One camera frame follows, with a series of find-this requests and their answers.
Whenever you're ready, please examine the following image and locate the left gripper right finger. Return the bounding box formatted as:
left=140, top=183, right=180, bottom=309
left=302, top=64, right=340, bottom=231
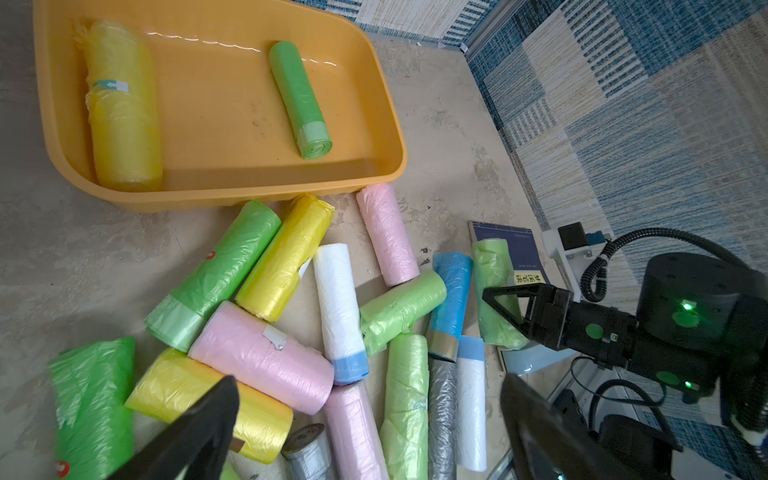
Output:
left=500, top=375, right=641, bottom=479

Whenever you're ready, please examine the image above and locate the light green roll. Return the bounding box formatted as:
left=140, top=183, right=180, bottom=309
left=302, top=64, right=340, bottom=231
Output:
left=471, top=238, right=529, bottom=351
left=359, top=271, right=447, bottom=357
left=380, top=333, right=429, bottom=479

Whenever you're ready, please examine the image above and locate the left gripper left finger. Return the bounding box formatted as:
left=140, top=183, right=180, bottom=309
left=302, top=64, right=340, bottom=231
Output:
left=111, top=376, right=240, bottom=479

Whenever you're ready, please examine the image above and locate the dark grey roll left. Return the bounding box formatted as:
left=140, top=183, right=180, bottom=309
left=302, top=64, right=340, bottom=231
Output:
left=281, top=423, right=338, bottom=480

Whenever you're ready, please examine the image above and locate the yellow plastic storage box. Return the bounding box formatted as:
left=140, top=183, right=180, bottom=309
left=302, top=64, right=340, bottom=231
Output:
left=33, top=1, right=407, bottom=213

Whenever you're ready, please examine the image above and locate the pink roll centre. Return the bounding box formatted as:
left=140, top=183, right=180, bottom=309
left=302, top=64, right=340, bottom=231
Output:
left=188, top=301, right=334, bottom=415

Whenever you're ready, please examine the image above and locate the white roll blue end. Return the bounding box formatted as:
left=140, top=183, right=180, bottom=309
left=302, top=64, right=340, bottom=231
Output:
left=313, top=243, right=369, bottom=385

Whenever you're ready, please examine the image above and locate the small yellow roll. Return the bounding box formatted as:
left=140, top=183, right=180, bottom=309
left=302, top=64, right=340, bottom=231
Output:
left=125, top=348, right=293, bottom=464

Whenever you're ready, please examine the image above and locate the grey roll right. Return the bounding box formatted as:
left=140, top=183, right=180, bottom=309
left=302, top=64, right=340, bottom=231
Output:
left=428, top=358, right=457, bottom=479

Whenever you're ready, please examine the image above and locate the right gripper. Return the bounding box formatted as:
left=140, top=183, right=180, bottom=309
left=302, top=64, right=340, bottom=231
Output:
left=482, top=283, right=636, bottom=367

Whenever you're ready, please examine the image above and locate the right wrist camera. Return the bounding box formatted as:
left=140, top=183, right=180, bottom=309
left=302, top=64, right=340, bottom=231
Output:
left=542, top=222, right=611, bottom=302

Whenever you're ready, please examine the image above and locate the thin dark green roll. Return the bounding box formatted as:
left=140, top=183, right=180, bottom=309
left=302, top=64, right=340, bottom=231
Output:
left=268, top=41, right=333, bottom=159

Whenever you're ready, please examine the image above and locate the pink roll lower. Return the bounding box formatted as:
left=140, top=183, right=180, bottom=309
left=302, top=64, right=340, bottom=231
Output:
left=324, top=381, right=389, bottom=479

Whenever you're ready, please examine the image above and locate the yellow roll near box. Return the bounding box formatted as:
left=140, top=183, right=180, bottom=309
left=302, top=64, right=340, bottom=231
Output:
left=235, top=194, right=335, bottom=323

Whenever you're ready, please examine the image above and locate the large yellow bag roll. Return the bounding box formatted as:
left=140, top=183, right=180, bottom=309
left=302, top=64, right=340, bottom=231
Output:
left=75, top=20, right=164, bottom=192

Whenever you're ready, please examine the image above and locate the pink roll near box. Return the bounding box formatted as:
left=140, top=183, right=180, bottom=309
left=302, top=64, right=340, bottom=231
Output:
left=356, top=183, right=420, bottom=287

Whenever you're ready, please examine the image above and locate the white roll lower right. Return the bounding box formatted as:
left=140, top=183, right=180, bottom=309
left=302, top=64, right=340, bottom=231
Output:
left=456, top=335, right=487, bottom=472

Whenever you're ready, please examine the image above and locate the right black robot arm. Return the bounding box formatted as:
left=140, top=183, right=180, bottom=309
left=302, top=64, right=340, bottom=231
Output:
left=481, top=227, right=767, bottom=479

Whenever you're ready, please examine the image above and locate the dark blue notebook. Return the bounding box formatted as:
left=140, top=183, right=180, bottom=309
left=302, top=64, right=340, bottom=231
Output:
left=469, top=221, right=550, bottom=284

